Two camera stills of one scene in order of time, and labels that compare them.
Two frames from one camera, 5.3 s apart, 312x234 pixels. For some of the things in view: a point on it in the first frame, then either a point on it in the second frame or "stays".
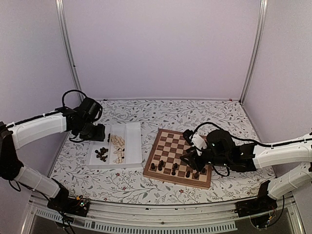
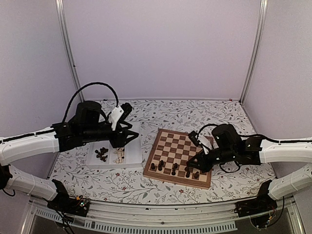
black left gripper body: [91, 134] to [117, 141]
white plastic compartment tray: [122, 147] stays
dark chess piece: [173, 172] stays
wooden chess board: [164, 162] stays
